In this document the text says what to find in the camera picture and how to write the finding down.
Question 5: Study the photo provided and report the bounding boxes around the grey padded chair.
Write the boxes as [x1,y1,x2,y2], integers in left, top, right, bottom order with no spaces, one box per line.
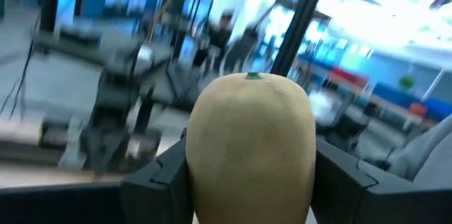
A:
[386,114,452,191]

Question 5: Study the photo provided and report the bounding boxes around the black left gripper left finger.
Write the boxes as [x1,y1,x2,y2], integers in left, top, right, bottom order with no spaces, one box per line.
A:
[0,128,195,224]

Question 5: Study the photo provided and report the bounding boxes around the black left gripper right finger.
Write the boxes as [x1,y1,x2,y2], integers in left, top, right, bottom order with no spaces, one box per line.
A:
[309,137,452,224]

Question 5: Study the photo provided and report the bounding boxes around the person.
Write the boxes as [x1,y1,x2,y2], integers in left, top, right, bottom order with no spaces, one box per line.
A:
[203,11,236,76]

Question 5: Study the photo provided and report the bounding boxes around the tan toy kiwi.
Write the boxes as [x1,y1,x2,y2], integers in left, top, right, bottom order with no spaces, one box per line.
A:
[185,71,317,224]

